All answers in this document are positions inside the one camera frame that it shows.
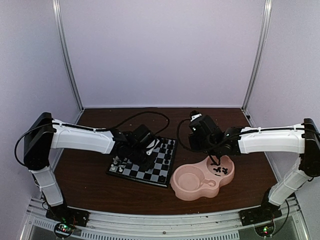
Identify aluminium frame post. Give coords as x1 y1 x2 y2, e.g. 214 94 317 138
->
241 0 273 112
52 0 85 113

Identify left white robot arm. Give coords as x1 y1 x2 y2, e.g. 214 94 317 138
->
23 112 160 222

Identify black and white chessboard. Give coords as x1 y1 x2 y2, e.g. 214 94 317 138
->
106 137 178 188

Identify right aluminium frame post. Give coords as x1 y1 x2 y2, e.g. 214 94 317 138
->
241 0 273 112

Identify pink double pet bowl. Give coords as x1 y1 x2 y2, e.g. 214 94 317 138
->
170 155 235 201

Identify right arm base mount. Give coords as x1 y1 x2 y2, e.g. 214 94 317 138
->
239 206 282 226

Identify pile of black chess pieces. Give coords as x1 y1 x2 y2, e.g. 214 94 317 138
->
210 163 228 177

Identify left aluminium frame post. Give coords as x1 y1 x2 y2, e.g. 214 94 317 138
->
52 0 85 113

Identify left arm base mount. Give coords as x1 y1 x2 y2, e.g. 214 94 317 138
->
45 207 90 227

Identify front aluminium rail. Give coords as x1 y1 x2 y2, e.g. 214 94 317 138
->
17 197 311 240

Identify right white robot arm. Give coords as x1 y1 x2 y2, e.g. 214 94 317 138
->
188 111 320 221

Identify white knight piece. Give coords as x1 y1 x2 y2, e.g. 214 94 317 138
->
113 158 118 166

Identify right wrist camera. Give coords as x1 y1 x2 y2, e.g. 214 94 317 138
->
189 110 202 122

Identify left black cable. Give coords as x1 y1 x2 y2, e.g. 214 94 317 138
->
97 111 171 137

